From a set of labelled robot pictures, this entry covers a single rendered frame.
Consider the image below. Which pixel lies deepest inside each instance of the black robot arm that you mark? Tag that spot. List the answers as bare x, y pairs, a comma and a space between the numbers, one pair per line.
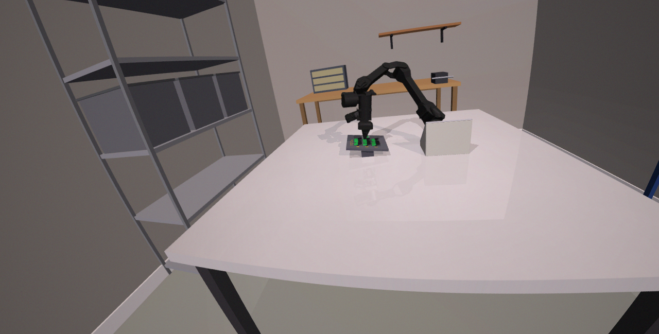
427, 111

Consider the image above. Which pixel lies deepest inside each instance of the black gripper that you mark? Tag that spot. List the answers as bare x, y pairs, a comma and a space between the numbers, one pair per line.
365, 124

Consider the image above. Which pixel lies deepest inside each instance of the dark grey switch panel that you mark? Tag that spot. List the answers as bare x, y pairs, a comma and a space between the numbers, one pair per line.
366, 146

